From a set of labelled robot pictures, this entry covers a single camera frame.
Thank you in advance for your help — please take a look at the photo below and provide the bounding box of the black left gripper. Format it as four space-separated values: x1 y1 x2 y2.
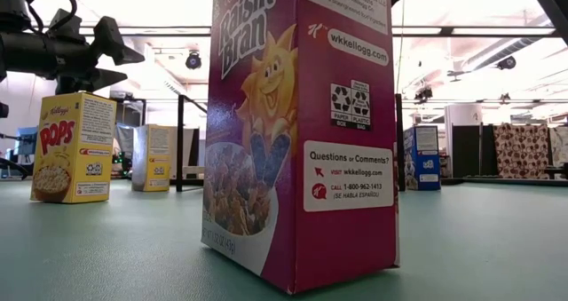
0 15 146 94

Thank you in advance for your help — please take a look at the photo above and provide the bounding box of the yellow Corn Pops cereal box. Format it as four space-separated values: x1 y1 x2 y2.
29 91 118 204
130 123 175 193

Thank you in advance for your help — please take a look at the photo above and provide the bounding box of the pink Raisin Bran cereal box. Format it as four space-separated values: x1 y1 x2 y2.
200 0 400 296

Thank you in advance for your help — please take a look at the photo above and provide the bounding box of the blue Frosted Flakes cereal box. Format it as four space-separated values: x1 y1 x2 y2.
402 125 442 192

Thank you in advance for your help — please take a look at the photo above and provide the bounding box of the black ceiling spotlight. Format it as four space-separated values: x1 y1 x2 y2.
496 55 518 71
185 51 203 70

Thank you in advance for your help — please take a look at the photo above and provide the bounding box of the blue chair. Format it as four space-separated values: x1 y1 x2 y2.
15 126 40 169

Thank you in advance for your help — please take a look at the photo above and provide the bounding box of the white pillar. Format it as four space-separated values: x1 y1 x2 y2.
445 103 484 178

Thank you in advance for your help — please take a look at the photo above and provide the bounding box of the black partition panel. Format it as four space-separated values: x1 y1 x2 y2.
451 125 494 178

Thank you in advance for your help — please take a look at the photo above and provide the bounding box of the green table mat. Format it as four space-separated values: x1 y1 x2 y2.
0 178 568 301

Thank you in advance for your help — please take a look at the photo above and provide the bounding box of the brown patterned fabric panel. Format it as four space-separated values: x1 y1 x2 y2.
549 126 568 167
493 123 551 180

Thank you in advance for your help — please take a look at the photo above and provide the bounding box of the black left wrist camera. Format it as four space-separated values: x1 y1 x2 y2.
47 7 83 39

